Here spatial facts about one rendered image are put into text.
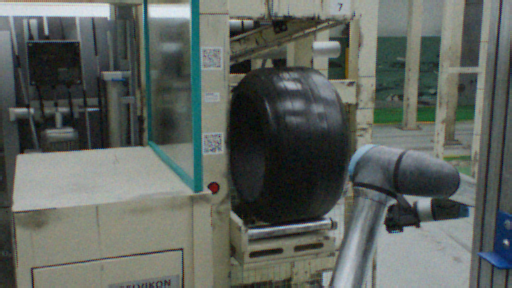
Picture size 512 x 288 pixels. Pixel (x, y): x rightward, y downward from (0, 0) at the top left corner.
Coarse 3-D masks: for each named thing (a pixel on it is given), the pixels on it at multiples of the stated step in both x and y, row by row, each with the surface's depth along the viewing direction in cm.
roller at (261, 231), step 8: (272, 224) 212; (280, 224) 213; (288, 224) 214; (296, 224) 214; (304, 224) 215; (312, 224) 216; (320, 224) 217; (328, 224) 218; (248, 232) 208; (256, 232) 209; (264, 232) 210; (272, 232) 211; (280, 232) 212; (288, 232) 213; (296, 232) 215; (304, 232) 216
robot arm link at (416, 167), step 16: (416, 160) 145; (432, 160) 146; (400, 176) 146; (416, 176) 144; (432, 176) 144; (448, 176) 146; (464, 176) 157; (416, 192) 146; (432, 192) 146; (448, 192) 148; (464, 192) 156
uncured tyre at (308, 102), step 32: (256, 96) 205; (288, 96) 199; (320, 96) 202; (256, 128) 248; (288, 128) 194; (320, 128) 197; (256, 160) 248; (288, 160) 194; (320, 160) 198; (256, 192) 241; (288, 192) 198; (320, 192) 203
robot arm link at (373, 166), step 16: (368, 144) 157; (352, 160) 155; (368, 160) 152; (384, 160) 149; (400, 160) 147; (352, 176) 156; (368, 176) 151; (384, 176) 149; (368, 192) 150; (384, 192) 149; (400, 192) 149; (352, 208) 153; (368, 208) 150; (384, 208) 151; (352, 224) 150; (368, 224) 149; (352, 240) 149; (368, 240) 148; (352, 256) 148; (368, 256) 148; (336, 272) 149; (352, 272) 147
